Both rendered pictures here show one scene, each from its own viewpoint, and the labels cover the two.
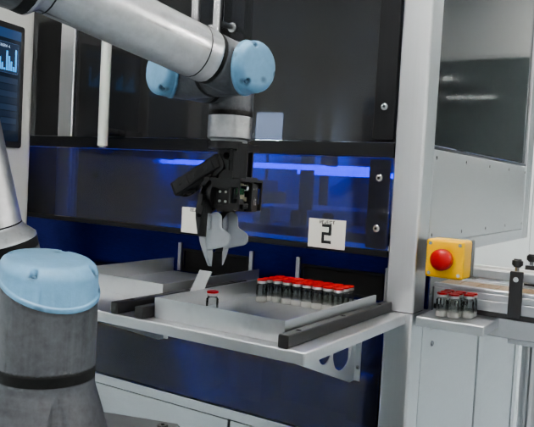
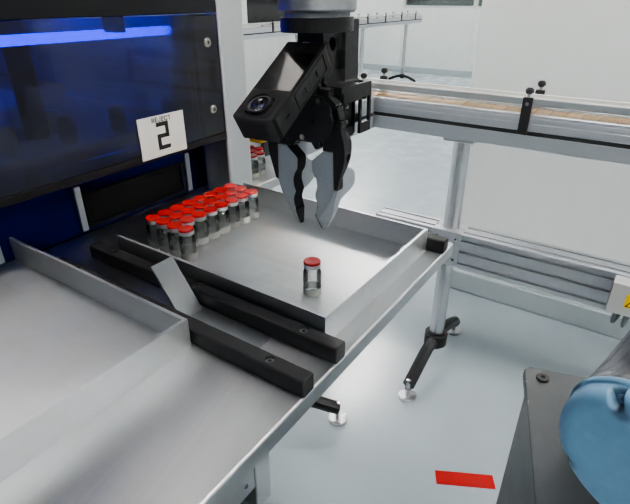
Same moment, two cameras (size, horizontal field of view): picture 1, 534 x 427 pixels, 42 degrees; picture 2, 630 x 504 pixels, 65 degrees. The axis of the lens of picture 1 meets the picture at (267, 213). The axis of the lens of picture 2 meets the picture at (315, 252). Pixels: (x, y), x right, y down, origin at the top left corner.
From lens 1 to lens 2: 1.31 m
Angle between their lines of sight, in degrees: 87
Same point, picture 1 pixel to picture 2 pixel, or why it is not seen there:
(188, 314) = (361, 300)
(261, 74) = not seen: outside the picture
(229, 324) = (393, 272)
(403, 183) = (230, 45)
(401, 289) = (242, 166)
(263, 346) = (435, 263)
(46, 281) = not seen: outside the picture
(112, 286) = (71, 417)
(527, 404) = not seen: hidden behind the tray
